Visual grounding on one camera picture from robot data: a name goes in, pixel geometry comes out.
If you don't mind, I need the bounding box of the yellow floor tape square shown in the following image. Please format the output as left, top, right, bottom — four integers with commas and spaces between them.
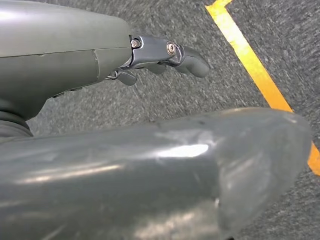
205, 0, 320, 177

